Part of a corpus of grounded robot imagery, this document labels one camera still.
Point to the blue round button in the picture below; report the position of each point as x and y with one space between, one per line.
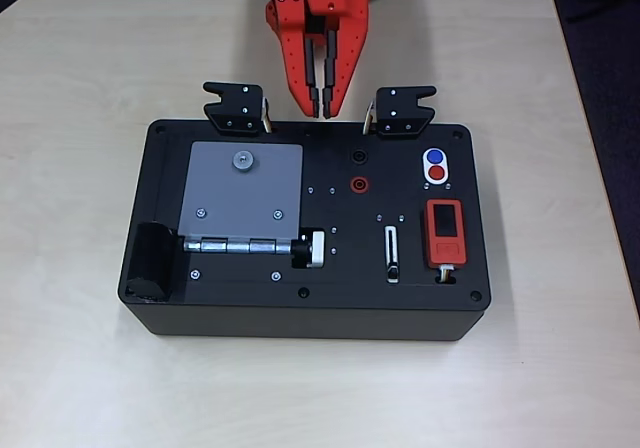
434 156

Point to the red round button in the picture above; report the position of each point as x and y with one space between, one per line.
437 172

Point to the grey round door knob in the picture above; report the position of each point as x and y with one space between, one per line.
243 160

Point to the red banana socket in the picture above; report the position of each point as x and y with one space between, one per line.
360 185

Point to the grey hinged door plate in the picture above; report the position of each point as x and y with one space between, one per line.
225 193

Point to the silver metal door hinge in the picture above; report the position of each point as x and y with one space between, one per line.
215 245

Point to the red display module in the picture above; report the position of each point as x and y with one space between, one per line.
447 250

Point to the black task board box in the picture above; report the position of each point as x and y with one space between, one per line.
350 313

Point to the white slider frame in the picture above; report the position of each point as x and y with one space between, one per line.
388 248

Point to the black rounded post block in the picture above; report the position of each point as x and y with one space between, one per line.
150 258

